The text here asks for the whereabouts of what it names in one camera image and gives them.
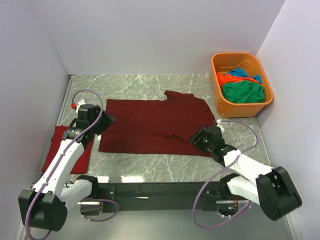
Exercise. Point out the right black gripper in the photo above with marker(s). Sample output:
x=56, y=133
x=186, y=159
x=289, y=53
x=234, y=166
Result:
x=201, y=132

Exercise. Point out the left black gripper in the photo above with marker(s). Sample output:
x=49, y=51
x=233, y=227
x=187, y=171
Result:
x=106, y=120

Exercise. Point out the dark maroon t shirt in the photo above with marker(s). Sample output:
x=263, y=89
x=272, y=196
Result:
x=156, y=126

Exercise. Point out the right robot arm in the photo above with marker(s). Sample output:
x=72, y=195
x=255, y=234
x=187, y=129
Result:
x=270, y=188

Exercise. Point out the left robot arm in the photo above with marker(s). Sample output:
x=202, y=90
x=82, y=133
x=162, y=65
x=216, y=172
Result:
x=46, y=205

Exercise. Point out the green t shirt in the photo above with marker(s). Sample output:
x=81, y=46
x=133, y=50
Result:
x=243, y=92

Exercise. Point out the orange plastic basket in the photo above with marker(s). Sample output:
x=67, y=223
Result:
x=226, y=61

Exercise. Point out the orange t shirt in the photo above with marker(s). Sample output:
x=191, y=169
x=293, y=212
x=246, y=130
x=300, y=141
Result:
x=228, y=78

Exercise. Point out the blue t shirt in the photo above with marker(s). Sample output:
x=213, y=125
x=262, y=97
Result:
x=240, y=73

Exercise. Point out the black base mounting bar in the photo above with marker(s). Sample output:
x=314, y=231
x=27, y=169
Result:
x=145, y=196

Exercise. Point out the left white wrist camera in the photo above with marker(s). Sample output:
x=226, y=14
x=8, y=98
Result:
x=76, y=106

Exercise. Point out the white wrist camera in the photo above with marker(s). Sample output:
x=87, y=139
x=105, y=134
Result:
x=76, y=106
x=219, y=123

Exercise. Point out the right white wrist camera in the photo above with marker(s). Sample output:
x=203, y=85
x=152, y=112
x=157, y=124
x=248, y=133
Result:
x=219, y=123

